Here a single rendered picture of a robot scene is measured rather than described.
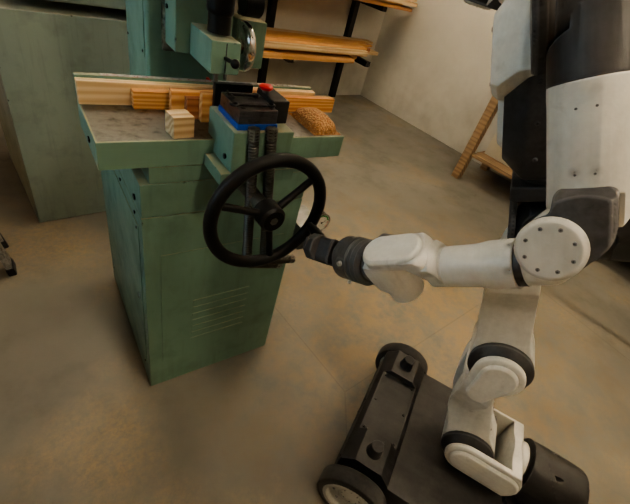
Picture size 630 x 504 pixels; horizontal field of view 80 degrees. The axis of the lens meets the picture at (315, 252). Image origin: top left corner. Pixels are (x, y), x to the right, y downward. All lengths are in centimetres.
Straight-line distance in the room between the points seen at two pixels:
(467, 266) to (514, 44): 32
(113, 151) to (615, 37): 78
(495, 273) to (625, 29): 30
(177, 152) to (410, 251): 53
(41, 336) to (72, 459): 48
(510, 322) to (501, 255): 40
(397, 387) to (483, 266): 89
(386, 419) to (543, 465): 43
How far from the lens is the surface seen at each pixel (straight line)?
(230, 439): 139
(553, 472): 134
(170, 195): 93
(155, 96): 99
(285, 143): 85
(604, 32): 53
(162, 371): 143
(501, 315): 94
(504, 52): 69
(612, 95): 52
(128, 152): 85
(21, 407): 153
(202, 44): 100
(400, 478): 130
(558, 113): 53
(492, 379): 100
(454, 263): 60
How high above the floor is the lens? 127
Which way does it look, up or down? 38 degrees down
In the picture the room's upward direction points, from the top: 17 degrees clockwise
